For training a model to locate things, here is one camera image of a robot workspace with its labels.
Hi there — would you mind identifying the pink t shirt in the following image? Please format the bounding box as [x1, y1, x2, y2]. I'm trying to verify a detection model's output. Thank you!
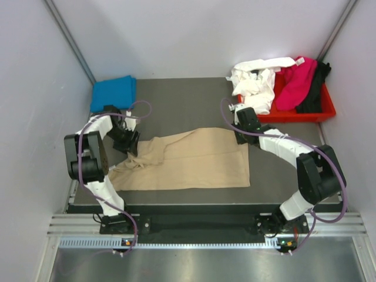
[275, 56, 318, 111]

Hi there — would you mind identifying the white t shirt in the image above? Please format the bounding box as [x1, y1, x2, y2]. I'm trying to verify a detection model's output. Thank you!
[226, 57, 296, 115]

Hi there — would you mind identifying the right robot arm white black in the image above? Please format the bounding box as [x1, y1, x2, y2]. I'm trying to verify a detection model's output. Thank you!
[229, 103, 347, 235]

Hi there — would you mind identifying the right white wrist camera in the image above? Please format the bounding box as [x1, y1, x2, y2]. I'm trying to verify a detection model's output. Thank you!
[229, 103, 246, 113]

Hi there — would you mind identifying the black t shirt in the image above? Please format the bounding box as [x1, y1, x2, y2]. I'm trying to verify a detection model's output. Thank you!
[296, 61, 331, 113]

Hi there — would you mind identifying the beige t shirt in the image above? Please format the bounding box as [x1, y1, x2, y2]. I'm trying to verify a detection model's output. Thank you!
[109, 127, 250, 191]

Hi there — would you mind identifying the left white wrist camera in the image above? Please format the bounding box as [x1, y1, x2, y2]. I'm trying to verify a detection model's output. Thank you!
[124, 110, 139, 132]

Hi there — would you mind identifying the red plastic bin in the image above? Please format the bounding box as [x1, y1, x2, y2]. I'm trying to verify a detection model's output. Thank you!
[236, 75, 337, 124]

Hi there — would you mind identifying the aluminium frame rail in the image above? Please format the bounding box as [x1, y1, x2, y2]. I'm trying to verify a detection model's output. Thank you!
[47, 212, 367, 237]

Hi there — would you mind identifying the grey slotted cable duct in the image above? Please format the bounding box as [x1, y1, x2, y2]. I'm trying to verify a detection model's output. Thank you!
[59, 237, 294, 250]

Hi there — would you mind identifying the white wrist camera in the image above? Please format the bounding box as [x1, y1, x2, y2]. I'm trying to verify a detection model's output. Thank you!
[229, 103, 246, 113]
[124, 110, 139, 132]

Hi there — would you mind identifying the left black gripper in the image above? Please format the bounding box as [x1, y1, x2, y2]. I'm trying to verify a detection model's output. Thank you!
[106, 126, 140, 156]

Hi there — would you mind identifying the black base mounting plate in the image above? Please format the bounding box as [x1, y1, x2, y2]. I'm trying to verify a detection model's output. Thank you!
[99, 203, 309, 244]

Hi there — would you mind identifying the folded blue t shirt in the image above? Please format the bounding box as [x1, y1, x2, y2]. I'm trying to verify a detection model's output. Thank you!
[90, 75, 136, 113]

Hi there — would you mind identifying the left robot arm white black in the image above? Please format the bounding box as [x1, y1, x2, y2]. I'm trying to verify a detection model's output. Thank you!
[64, 105, 140, 234]

